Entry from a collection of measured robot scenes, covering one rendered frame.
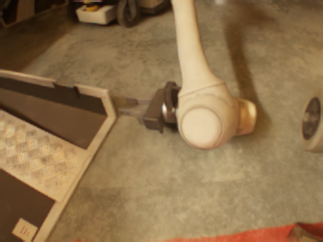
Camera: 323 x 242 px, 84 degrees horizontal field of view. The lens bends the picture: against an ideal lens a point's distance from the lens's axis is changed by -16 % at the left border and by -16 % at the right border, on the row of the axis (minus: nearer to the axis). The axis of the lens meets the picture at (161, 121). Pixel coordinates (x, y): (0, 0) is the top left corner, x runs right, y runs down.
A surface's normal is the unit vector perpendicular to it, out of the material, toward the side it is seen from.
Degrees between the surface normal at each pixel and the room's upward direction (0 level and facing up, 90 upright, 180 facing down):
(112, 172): 0
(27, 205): 2
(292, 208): 0
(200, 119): 57
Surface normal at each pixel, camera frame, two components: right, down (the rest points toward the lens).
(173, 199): -0.09, -0.64
